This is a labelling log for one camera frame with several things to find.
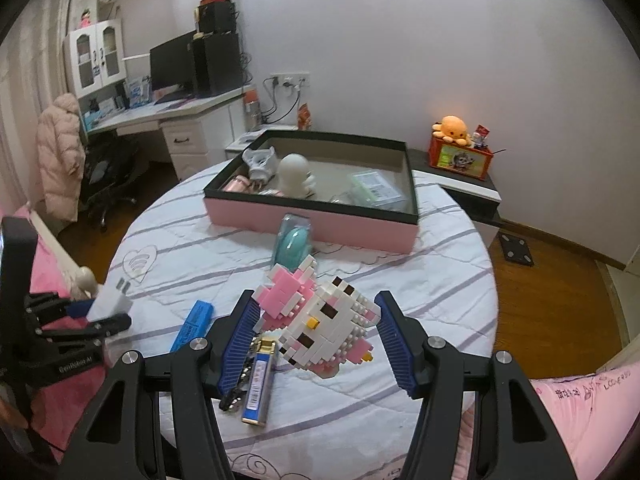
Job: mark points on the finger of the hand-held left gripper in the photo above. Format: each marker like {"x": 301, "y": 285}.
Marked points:
{"x": 80, "y": 307}
{"x": 115, "y": 322}

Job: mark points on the white charger plug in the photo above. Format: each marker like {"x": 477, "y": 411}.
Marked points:
{"x": 110, "y": 302}

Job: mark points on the white round figurine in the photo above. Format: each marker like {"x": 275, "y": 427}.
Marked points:
{"x": 295, "y": 170}

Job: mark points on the pink storage box black rim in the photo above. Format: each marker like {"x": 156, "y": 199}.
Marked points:
{"x": 300, "y": 217}

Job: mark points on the orange cap bottle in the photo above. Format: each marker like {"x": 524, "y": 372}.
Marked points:
{"x": 252, "y": 110}

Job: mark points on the white pouch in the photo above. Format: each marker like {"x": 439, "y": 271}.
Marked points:
{"x": 260, "y": 160}

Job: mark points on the black white low cabinet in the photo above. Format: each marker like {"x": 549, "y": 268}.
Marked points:
{"x": 470, "y": 190}

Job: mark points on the clear plastic box green label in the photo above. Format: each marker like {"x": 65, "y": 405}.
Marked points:
{"x": 372, "y": 187}

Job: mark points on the blue white packet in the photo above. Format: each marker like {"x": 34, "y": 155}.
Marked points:
{"x": 135, "y": 90}

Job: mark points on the black office chair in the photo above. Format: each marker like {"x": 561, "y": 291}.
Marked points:
{"x": 107, "y": 170}

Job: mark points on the beige curtain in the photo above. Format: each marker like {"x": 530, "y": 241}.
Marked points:
{"x": 30, "y": 60}

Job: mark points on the black hair clip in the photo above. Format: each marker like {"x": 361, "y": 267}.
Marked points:
{"x": 232, "y": 402}

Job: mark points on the white wall socket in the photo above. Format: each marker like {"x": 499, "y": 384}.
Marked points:
{"x": 290, "y": 80}

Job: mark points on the black computer tower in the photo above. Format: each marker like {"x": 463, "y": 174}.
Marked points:
{"x": 215, "y": 65}

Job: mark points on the black keyboard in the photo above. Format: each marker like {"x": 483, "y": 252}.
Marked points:
{"x": 172, "y": 96}

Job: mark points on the white wooden bed post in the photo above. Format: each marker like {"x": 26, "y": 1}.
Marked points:
{"x": 82, "y": 277}

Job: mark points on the white desk with drawers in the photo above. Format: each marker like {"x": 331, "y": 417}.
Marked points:
{"x": 187, "y": 137}

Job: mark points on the orange octopus plush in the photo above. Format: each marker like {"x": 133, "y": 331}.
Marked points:
{"x": 452, "y": 127}

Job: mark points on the white hutch cabinet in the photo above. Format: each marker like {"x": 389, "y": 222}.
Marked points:
{"x": 95, "y": 27}

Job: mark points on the orange snack bag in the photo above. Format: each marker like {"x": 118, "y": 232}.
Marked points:
{"x": 304, "y": 117}

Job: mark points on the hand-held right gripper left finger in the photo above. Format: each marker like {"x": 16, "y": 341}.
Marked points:
{"x": 237, "y": 350}

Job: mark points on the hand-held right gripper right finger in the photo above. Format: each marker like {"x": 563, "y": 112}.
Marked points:
{"x": 395, "y": 345}

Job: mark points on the red printed toy box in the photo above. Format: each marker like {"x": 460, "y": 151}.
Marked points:
{"x": 460, "y": 160}

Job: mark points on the pink down coat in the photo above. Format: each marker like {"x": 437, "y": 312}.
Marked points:
{"x": 60, "y": 160}

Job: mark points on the black monitor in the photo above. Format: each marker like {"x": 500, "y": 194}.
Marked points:
{"x": 172, "y": 62}

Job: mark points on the pink pillow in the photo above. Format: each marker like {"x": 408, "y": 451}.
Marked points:
{"x": 590, "y": 420}

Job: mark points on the pink white block toy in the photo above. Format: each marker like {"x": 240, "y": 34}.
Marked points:
{"x": 320, "y": 330}

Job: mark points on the white low side cabinet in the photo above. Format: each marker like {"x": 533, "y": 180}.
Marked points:
{"x": 240, "y": 142}

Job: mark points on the teal device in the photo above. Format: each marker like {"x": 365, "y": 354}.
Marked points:
{"x": 292, "y": 242}

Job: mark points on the red white toy package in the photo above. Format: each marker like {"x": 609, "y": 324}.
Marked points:
{"x": 481, "y": 135}

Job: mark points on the blue lighter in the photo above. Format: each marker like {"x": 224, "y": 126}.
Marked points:
{"x": 257, "y": 390}

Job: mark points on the pink doll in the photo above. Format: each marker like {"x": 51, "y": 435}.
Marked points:
{"x": 86, "y": 20}

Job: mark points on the black bathroom scale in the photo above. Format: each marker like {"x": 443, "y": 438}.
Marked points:
{"x": 515, "y": 249}

